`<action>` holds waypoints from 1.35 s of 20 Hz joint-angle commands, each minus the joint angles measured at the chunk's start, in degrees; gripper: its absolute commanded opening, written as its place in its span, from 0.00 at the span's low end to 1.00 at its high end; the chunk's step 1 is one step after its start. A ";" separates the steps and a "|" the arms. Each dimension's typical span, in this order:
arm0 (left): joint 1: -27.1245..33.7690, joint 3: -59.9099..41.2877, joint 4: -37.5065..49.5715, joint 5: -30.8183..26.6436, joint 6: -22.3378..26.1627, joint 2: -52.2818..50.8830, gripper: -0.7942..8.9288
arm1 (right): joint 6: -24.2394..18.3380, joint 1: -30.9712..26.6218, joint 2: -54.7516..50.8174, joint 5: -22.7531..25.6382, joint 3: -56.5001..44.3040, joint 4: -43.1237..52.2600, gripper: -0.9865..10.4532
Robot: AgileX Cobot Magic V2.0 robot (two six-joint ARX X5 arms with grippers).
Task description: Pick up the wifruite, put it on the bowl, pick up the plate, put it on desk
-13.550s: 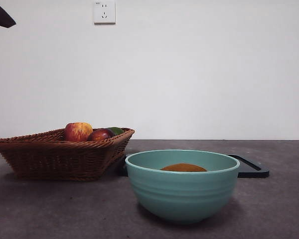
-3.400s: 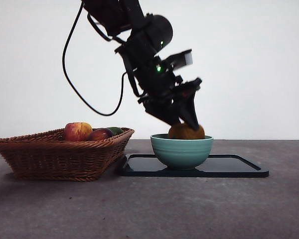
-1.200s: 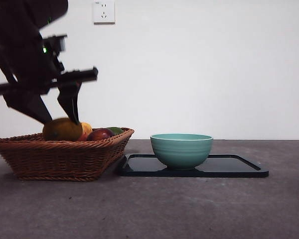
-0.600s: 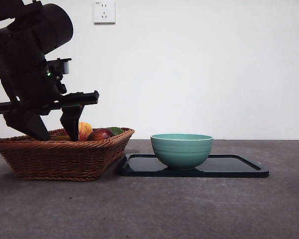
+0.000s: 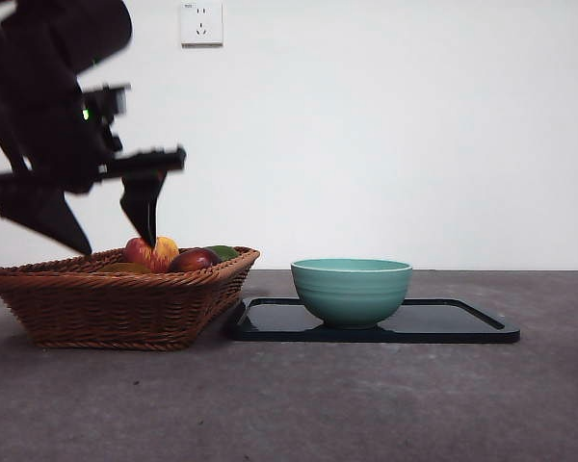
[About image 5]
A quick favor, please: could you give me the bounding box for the brown wicker basket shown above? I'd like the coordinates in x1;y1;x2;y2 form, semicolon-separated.
0;245;261;351

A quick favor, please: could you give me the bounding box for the brown kiwi fruit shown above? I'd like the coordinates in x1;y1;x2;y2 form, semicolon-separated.
100;261;153;276

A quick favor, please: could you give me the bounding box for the red yellow apple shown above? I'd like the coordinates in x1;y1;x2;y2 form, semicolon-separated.
122;235;180;274

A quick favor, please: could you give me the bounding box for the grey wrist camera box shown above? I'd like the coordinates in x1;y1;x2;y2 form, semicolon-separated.
84;85;131;127

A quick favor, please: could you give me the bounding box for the dark red plum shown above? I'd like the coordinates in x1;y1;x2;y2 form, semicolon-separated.
168;247;222;274

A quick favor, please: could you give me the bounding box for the white wall socket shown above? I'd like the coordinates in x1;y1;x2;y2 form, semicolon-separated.
180;0;224;48

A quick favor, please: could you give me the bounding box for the black rectangular tray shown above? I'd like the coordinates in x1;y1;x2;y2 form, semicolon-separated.
228;296;521;345

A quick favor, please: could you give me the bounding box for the green avocado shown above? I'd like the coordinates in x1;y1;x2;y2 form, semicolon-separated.
206;244;241;263

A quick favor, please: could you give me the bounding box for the teal bowl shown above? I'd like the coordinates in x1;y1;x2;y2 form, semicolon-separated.
290;258;414;331

